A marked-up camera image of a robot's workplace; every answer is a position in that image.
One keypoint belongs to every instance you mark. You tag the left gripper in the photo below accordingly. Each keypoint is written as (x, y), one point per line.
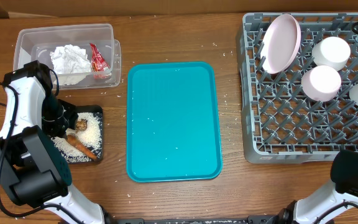
(59, 130)

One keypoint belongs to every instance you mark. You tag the walnut food scrap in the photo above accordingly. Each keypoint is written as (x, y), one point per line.
(81, 125)

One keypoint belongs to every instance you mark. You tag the carrot piece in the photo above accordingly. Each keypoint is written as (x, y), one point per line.
(80, 149)

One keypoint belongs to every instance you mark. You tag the white tissue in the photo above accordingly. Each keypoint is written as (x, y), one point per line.
(70, 59)
(70, 79)

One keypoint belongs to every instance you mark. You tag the red snack wrapper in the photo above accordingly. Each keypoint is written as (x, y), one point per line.
(98, 64)

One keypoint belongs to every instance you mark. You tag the large white plate with rice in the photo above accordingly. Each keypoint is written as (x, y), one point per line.
(281, 44)

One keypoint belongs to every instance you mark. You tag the small white bowl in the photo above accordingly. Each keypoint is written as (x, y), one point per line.
(321, 83)

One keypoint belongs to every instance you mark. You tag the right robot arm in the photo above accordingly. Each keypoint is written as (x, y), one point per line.
(332, 199)

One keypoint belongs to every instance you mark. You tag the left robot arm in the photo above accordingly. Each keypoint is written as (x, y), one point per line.
(34, 176)

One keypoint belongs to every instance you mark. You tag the clear plastic waste bin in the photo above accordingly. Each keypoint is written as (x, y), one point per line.
(38, 43)

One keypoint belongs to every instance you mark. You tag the grey dishwasher rack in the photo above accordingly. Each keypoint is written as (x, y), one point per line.
(280, 124)

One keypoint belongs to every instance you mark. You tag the black plastic tray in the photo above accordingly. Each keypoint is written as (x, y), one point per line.
(99, 109)

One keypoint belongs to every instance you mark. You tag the pile of white rice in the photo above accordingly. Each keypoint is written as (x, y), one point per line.
(83, 143)

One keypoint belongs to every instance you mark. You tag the brown cardboard backdrop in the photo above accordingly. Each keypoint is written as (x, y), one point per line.
(72, 8)

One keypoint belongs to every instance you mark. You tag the teal plastic serving tray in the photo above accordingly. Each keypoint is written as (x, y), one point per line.
(173, 131)

